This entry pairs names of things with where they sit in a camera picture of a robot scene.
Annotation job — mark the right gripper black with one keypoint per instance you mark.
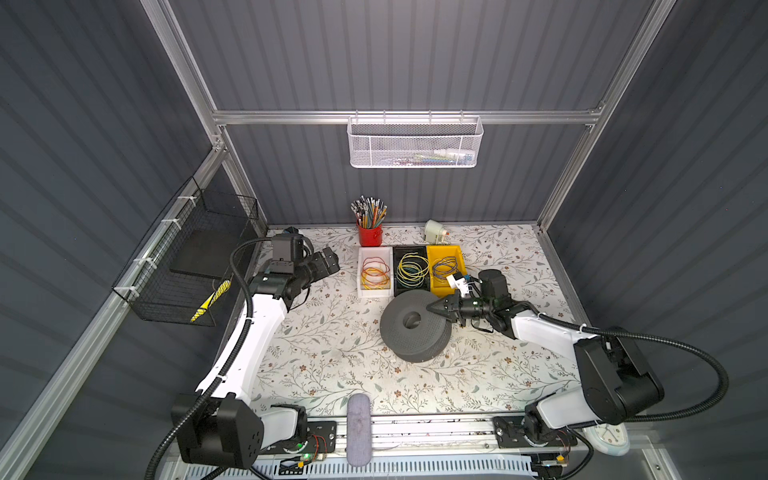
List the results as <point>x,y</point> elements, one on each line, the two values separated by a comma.
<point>453,309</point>

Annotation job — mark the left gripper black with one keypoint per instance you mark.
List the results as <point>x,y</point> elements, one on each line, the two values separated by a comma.
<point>321,270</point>

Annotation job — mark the grey perforated cable spool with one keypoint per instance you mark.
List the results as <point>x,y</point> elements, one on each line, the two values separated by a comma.
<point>411,331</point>

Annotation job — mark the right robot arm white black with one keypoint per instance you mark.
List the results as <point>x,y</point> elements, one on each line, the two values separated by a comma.
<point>617,382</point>

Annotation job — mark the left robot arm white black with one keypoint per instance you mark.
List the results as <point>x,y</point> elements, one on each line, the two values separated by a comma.
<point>216,424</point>

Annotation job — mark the yellow plastic bin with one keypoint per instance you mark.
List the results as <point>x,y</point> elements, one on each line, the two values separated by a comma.
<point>444,260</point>

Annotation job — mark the black plastic bin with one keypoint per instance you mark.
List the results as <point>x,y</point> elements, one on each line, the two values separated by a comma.
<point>410,268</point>

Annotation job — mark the red pencil cup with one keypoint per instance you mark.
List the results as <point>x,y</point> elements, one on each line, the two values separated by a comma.
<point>370,237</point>

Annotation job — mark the white plastic bin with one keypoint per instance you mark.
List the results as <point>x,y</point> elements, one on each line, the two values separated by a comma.
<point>375,273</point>

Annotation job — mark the bundle of pencils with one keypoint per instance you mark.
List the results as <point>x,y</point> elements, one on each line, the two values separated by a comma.
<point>369,212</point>

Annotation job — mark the pale green pencil sharpener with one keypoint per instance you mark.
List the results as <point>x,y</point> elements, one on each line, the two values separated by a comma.
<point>435,233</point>

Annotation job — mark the yellow black striped tool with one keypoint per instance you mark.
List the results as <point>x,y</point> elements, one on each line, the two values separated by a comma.
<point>204,308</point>

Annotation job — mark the black pad in basket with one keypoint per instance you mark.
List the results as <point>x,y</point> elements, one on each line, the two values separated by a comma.
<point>205,254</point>

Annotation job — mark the grey fuzzy oblong brush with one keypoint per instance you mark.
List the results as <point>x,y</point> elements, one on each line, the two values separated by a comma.
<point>359,446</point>

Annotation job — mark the white round clock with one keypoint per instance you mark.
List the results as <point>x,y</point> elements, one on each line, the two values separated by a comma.
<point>612,440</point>

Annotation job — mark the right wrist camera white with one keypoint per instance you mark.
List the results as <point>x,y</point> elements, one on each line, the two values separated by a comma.
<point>460,284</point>

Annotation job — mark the white wire mesh basket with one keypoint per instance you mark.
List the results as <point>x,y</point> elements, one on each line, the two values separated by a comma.
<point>427,142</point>

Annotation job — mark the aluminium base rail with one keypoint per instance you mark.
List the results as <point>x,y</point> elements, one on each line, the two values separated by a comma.
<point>432,436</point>

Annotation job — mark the black wire wall basket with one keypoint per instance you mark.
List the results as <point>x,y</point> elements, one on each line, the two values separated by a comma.
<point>183,276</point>

